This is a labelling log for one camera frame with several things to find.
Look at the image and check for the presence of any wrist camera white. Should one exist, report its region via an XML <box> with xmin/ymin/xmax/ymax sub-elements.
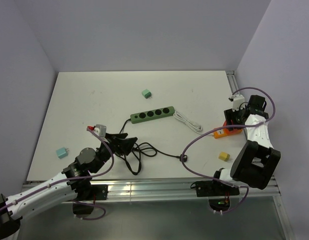
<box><xmin>229</xmin><ymin>94</ymin><xmax>245</xmax><ymax>112</ymax></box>
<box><xmin>87</xmin><ymin>124</ymin><xmax>107</xmax><ymax>138</ymax></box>

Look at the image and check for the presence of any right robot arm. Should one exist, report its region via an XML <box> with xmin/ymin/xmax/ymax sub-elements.
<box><xmin>210</xmin><ymin>94</ymin><xmax>281</xmax><ymax>195</ymax></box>

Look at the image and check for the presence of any white coiled cable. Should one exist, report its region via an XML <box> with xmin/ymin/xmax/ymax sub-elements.
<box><xmin>173</xmin><ymin>110</ymin><xmax>215</xmax><ymax>137</ymax></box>

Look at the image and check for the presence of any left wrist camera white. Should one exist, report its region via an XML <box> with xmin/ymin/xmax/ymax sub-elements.
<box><xmin>87</xmin><ymin>124</ymin><xmax>107</xmax><ymax>138</ymax></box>

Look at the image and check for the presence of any aluminium front rail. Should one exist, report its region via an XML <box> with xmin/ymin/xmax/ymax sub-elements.
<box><xmin>18</xmin><ymin>177</ymin><xmax>281</xmax><ymax>206</ymax></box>

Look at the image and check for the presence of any teal wall charger plug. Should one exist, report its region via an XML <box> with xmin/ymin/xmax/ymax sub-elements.
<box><xmin>56</xmin><ymin>147</ymin><xmax>69</xmax><ymax>159</ymax></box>

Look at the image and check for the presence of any green power strip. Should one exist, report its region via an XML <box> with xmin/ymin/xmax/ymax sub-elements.
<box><xmin>130</xmin><ymin>106</ymin><xmax>175</xmax><ymax>124</ymax></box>

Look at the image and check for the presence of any orange power strip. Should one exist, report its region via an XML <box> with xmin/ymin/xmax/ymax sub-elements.
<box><xmin>213</xmin><ymin>128</ymin><xmax>230</xmax><ymax>139</ymax></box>

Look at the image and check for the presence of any yellow plug adapter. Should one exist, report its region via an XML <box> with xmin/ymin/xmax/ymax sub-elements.
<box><xmin>218</xmin><ymin>152</ymin><xmax>230</xmax><ymax>162</ymax></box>

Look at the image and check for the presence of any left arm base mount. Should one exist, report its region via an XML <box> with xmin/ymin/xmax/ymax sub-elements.
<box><xmin>72</xmin><ymin>184</ymin><xmax>108</xmax><ymax>218</ymax></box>

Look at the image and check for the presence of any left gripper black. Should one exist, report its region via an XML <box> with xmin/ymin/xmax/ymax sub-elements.
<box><xmin>92</xmin><ymin>132</ymin><xmax>138</xmax><ymax>173</ymax></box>

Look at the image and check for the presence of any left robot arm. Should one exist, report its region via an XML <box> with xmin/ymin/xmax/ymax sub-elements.
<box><xmin>0</xmin><ymin>133</ymin><xmax>138</xmax><ymax>240</ymax></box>

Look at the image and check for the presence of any black power cable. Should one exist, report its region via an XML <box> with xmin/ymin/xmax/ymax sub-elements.
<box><xmin>114</xmin><ymin>118</ymin><xmax>189</xmax><ymax>176</ymax></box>

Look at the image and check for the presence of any green wall charger plug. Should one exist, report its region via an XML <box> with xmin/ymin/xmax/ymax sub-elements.
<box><xmin>141</xmin><ymin>89</ymin><xmax>152</xmax><ymax>99</ymax></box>

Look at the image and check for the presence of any aluminium side rail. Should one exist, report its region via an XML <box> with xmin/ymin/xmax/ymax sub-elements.
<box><xmin>225</xmin><ymin>70</ymin><xmax>240</xmax><ymax>95</ymax></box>

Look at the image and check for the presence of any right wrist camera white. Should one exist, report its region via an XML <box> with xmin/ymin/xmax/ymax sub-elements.
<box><xmin>229</xmin><ymin>94</ymin><xmax>245</xmax><ymax>112</ymax></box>

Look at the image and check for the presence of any red cube socket adapter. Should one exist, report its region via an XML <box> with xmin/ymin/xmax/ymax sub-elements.
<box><xmin>223</xmin><ymin>121</ymin><xmax>243</xmax><ymax>136</ymax></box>

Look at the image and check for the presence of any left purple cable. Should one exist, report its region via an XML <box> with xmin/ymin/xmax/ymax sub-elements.
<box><xmin>0</xmin><ymin>127</ymin><xmax>115</xmax><ymax>221</ymax></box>

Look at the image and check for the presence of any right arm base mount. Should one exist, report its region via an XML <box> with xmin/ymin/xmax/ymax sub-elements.
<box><xmin>190</xmin><ymin>180</ymin><xmax>240</xmax><ymax>212</ymax></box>

